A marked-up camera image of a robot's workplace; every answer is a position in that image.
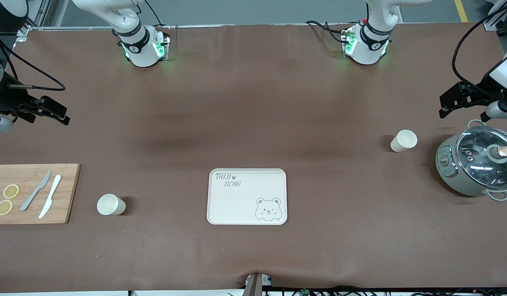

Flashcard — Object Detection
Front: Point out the white IKEA cup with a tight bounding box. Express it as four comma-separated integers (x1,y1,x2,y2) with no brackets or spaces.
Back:
390,129,418,153
97,194,126,216

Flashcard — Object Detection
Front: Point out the cream bear print tray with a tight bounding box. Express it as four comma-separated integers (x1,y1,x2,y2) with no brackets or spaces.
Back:
207,168,287,225

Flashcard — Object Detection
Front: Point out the glass pot lid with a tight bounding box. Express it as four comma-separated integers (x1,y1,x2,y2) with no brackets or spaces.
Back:
456,126,507,190

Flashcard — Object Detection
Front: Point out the grey-green electric cooking pot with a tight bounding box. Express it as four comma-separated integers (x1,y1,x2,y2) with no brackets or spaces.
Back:
435,119,507,201

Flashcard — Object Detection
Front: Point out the grey plastic knife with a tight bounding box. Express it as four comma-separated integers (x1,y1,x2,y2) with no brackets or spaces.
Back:
20,171,51,211

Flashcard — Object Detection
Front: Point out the white plastic knife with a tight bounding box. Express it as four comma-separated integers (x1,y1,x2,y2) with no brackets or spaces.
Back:
39,175,62,219

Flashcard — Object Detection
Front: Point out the wooden cutting board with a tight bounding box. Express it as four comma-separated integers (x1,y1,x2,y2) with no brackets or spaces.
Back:
0,164,81,224

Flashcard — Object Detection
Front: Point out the brown table cover mat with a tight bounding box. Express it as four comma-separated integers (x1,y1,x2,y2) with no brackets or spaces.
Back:
0,23,507,293

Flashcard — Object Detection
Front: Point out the metal table edge clamp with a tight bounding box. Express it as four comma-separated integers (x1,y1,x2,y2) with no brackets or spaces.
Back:
243,273,273,296

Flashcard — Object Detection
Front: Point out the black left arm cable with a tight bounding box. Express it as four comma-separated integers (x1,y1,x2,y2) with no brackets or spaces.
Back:
451,7,507,96

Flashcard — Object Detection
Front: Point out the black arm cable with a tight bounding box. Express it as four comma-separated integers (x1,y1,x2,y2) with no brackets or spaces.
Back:
0,32,66,91
451,7,507,96

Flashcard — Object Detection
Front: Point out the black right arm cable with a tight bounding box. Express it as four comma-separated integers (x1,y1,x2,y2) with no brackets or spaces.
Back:
0,32,66,91

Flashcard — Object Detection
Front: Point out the aluminium frame profile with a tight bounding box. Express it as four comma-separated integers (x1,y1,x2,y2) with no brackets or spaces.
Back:
15,0,58,42
483,0,507,32

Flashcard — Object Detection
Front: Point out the black base cable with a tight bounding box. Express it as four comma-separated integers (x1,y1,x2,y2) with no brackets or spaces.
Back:
306,20,349,44

